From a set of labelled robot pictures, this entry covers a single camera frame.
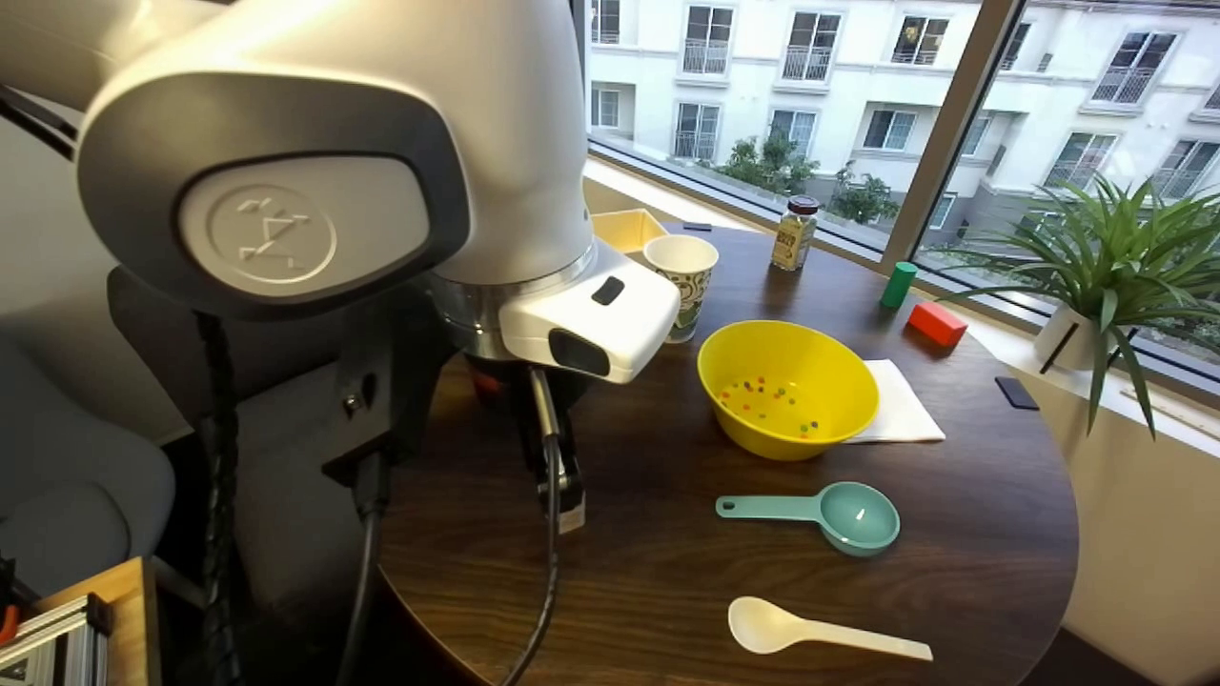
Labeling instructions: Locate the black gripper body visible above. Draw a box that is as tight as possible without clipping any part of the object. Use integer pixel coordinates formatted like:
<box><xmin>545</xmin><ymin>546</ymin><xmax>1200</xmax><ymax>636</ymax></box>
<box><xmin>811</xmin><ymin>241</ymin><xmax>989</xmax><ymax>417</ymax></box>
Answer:
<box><xmin>470</xmin><ymin>357</ymin><xmax>586</xmax><ymax>481</ymax></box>

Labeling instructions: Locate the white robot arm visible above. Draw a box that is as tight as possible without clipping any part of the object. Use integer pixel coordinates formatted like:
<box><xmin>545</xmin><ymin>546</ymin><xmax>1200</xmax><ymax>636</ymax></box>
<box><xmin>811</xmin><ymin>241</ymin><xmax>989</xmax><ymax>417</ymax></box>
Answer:
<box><xmin>0</xmin><ymin>0</ymin><xmax>678</xmax><ymax>485</ymax></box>

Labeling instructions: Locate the green block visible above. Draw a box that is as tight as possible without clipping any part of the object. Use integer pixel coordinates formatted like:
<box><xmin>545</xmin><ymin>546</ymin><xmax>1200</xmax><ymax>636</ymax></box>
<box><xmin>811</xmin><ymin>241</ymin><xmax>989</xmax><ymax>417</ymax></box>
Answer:
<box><xmin>882</xmin><ymin>264</ymin><xmax>920</xmax><ymax>314</ymax></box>

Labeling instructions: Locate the red block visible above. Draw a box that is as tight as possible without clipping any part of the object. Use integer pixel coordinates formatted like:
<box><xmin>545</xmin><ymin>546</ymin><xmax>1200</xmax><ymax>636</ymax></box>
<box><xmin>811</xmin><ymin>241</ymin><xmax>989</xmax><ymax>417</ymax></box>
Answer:
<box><xmin>906</xmin><ymin>300</ymin><xmax>970</xmax><ymax>354</ymax></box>

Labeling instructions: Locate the white wooden box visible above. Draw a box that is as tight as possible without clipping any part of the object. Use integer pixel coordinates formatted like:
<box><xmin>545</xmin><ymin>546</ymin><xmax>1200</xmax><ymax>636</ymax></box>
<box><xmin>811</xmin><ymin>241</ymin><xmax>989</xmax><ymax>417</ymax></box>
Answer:
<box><xmin>591</xmin><ymin>211</ymin><xmax>664</xmax><ymax>260</ymax></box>

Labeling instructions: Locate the patterned paper cup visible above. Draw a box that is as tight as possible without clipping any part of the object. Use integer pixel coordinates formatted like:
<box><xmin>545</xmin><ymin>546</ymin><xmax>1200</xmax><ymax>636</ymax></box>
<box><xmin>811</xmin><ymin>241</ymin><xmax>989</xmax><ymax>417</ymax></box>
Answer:
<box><xmin>646</xmin><ymin>234</ymin><xmax>720</xmax><ymax>342</ymax></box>

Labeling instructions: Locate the white plastic spoon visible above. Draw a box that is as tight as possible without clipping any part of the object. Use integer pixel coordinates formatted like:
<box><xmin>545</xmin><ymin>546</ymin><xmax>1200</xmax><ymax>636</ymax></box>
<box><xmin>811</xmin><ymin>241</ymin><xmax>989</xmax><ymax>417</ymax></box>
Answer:
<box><xmin>728</xmin><ymin>596</ymin><xmax>934</xmax><ymax>663</ymax></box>

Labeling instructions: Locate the yellow bowl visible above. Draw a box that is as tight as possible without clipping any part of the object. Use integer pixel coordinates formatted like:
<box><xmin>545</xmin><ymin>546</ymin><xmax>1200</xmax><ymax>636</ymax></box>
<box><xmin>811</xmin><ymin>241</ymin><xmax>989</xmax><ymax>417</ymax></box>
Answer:
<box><xmin>698</xmin><ymin>320</ymin><xmax>882</xmax><ymax>461</ymax></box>

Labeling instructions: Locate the teal measuring scoop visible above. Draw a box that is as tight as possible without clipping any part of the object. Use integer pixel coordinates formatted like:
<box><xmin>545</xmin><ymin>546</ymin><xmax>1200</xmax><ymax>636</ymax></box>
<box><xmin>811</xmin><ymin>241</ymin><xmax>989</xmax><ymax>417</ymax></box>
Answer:
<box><xmin>713</xmin><ymin>481</ymin><xmax>904</xmax><ymax>555</ymax></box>

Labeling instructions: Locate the glass jar with label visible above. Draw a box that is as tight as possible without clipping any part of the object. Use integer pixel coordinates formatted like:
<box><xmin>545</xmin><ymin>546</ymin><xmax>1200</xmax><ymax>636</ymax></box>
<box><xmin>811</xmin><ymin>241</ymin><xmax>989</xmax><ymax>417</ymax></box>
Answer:
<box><xmin>769</xmin><ymin>197</ymin><xmax>819</xmax><ymax>272</ymax></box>

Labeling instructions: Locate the white paper napkin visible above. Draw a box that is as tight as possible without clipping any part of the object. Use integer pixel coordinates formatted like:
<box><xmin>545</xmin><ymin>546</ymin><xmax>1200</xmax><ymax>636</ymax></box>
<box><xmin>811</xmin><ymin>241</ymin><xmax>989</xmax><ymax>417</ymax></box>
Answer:
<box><xmin>857</xmin><ymin>357</ymin><xmax>946</xmax><ymax>447</ymax></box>

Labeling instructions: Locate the black table clamp pad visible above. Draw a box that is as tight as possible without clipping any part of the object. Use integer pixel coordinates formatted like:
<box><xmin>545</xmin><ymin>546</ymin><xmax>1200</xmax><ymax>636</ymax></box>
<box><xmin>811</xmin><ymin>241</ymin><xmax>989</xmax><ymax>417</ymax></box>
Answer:
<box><xmin>995</xmin><ymin>377</ymin><xmax>1036</xmax><ymax>411</ymax></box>

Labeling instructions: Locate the grey chair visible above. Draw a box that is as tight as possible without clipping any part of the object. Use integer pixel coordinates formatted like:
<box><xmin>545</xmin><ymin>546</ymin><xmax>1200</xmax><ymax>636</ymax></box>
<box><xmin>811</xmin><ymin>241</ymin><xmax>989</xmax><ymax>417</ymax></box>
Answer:
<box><xmin>0</xmin><ymin>340</ymin><xmax>176</xmax><ymax>596</ymax></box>

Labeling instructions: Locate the potted green plant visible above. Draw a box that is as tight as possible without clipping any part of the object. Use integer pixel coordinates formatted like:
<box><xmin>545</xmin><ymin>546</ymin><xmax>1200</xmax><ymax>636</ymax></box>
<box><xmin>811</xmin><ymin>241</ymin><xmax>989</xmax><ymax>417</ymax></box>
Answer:
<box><xmin>961</xmin><ymin>178</ymin><xmax>1220</xmax><ymax>436</ymax></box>

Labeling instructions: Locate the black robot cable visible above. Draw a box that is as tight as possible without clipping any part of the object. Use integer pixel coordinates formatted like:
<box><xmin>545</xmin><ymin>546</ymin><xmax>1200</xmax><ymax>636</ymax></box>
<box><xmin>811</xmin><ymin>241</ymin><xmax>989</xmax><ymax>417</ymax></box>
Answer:
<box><xmin>498</xmin><ymin>377</ymin><xmax>570</xmax><ymax>686</ymax></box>

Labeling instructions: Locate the aluminium frame rail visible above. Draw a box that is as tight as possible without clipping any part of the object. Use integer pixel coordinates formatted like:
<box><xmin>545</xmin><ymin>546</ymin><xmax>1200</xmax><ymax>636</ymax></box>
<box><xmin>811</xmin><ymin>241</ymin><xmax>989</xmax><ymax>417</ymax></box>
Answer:
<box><xmin>0</xmin><ymin>596</ymin><xmax>111</xmax><ymax>686</ymax></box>

